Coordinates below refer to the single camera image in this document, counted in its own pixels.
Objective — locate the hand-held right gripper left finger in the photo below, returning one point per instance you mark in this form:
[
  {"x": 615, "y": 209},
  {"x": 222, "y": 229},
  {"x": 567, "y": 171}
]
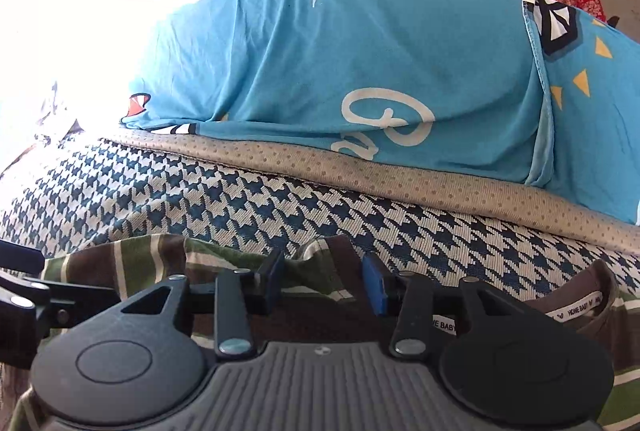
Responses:
[{"x": 272, "y": 283}]

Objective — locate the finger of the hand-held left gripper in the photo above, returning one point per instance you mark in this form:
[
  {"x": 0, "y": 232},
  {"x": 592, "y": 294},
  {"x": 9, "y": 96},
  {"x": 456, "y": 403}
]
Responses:
[
  {"x": 20, "y": 256},
  {"x": 75, "y": 298}
]

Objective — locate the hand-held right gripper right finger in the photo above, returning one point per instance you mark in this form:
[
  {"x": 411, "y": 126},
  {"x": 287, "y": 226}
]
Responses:
[{"x": 375, "y": 283}]

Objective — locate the green brown striped shirt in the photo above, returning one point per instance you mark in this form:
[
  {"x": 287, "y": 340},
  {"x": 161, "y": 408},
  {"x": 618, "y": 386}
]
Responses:
[{"x": 225, "y": 261}]

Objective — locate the houndstooth bed blanket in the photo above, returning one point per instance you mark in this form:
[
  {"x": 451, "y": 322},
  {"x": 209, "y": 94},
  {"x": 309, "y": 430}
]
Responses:
[{"x": 200, "y": 196}]

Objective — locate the beige dotted bed sheet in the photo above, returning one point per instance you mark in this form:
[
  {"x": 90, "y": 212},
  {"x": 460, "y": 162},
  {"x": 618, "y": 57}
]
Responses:
[{"x": 350, "y": 171}]

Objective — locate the blue printed bed sheet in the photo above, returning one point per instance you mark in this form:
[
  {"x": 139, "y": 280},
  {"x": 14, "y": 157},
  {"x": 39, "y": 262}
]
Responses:
[{"x": 55, "y": 111}]

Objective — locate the blue cartoon pillow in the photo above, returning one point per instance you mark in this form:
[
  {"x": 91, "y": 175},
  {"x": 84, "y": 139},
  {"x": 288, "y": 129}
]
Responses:
[{"x": 350, "y": 51}]

